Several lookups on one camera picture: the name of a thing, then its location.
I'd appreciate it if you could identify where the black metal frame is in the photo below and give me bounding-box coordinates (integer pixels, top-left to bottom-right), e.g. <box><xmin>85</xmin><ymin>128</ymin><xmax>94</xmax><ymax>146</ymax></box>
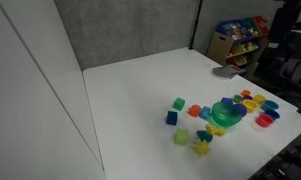
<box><xmin>248</xmin><ymin>127</ymin><xmax>301</xmax><ymax>180</ymax></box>

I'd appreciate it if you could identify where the orange rubber toy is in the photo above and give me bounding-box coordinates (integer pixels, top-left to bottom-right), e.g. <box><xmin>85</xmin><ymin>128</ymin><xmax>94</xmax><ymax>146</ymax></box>
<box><xmin>187</xmin><ymin>104</ymin><xmax>203</xmax><ymax>118</ymax></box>

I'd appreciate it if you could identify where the yellow spiky rubber toy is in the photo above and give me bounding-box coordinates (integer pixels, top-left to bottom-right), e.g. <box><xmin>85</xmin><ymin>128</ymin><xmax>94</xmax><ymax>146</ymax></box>
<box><xmin>192</xmin><ymin>139</ymin><xmax>212</xmax><ymax>158</ymax></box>

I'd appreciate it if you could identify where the teal rubber toy animal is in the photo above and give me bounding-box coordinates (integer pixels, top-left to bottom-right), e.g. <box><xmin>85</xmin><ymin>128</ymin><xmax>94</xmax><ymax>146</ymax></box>
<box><xmin>195</xmin><ymin>129</ymin><xmax>214</xmax><ymax>144</ymax></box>

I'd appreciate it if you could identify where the small yellow cup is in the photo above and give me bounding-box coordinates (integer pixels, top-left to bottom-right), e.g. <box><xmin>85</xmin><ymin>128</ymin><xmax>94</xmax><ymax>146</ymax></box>
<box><xmin>253</xmin><ymin>94</ymin><xmax>267</xmax><ymax>105</ymax></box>

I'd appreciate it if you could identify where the black office chair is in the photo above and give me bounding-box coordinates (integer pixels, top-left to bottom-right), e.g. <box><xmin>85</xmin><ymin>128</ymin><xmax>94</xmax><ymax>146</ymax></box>
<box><xmin>256</xmin><ymin>19</ymin><xmax>301</xmax><ymax>116</ymax></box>

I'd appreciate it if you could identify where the green translucent plastic bowl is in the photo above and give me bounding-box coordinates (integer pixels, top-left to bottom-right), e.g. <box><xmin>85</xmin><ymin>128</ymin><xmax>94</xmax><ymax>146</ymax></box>
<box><xmin>211</xmin><ymin>101</ymin><xmax>243</xmax><ymax>128</ymax></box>

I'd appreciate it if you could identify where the small green cup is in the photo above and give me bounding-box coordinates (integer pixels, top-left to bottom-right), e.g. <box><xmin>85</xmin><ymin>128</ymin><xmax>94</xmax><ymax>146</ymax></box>
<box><xmin>232</xmin><ymin>94</ymin><xmax>243</xmax><ymax>104</ymax></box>

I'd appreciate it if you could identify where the light blue rubber toy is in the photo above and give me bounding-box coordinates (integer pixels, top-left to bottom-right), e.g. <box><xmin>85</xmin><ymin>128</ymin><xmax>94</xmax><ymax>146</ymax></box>
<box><xmin>199</xmin><ymin>105</ymin><xmax>213</xmax><ymax>121</ymax></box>

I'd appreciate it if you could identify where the dark blue cup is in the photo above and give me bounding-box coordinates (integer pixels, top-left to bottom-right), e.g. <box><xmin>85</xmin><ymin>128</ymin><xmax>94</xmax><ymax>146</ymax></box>
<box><xmin>264</xmin><ymin>109</ymin><xmax>281</xmax><ymax>121</ymax></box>

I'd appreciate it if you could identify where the dark blue foam cube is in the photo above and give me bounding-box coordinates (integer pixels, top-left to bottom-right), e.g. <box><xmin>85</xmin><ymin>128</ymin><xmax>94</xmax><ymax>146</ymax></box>
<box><xmin>165</xmin><ymin>110</ymin><xmax>178</xmax><ymax>126</ymax></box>

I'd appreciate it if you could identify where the grey flat object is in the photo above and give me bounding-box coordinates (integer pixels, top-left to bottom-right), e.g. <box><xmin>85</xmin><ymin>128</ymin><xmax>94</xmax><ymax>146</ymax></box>
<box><xmin>212</xmin><ymin>64</ymin><xmax>247</xmax><ymax>81</ymax></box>

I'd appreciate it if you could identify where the red cup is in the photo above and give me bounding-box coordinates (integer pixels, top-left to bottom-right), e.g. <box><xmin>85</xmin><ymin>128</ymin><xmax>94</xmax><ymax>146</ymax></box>
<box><xmin>255</xmin><ymin>113</ymin><xmax>275</xmax><ymax>128</ymax></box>

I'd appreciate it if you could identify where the blue storage bin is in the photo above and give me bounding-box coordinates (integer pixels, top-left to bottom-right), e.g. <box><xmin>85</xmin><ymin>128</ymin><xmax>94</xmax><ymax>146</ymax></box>
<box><xmin>215</xmin><ymin>18</ymin><xmax>254</xmax><ymax>43</ymax></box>

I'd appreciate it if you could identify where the green storage bin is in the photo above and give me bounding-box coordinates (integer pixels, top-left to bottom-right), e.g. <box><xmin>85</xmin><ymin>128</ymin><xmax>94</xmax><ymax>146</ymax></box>
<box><xmin>243</xmin><ymin>17</ymin><xmax>262</xmax><ymax>34</ymax></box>

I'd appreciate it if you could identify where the red storage bin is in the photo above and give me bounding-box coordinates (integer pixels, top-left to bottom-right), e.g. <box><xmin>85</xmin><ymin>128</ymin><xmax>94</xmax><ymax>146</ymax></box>
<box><xmin>253</xmin><ymin>15</ymin><xmax>271</xmax><ymax>36</ymax></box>

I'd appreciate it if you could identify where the large yellow cup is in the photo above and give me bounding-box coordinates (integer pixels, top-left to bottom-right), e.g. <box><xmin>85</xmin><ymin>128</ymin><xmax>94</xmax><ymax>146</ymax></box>
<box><xmin>242</xmin><ymin>98</ymin><xmax>259</xmax><ymax>114</ymax></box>

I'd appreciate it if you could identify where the yellow rubber toy animal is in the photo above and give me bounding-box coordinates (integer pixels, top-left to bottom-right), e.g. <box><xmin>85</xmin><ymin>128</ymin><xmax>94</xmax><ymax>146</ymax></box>
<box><xmin>205</xmin><ymin>123</ymin><xmax>227</xmax><ymax>137</ymax></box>

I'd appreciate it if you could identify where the teal blue cup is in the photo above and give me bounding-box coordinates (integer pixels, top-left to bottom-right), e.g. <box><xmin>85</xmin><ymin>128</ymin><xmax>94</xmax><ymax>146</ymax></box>
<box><xmin>260</xmin><ymin>99</ymin><xmax>280</xmax><ymax>113</ymax></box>

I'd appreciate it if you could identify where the wooden toy shelf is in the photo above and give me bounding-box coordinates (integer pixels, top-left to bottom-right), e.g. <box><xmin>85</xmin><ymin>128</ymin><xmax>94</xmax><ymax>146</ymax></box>
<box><xmin>206</xmin><ymin>15</ymin><xmax>271</xmax><ymax>76</ymax></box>

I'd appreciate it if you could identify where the light green foam cube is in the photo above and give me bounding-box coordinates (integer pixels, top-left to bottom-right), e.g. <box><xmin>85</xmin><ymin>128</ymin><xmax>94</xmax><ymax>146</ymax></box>
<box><xmin>174</xmin><ymin>129</ymin><xmax>190</xmax><ymax>146</ymax></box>

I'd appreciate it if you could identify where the black vertical pole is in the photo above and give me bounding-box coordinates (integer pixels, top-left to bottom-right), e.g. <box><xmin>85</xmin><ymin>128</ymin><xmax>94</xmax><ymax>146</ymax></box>
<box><xmin>188</xmin><ymin>0</ymin><xmax>204</xmax><ymax>51</ymax></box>

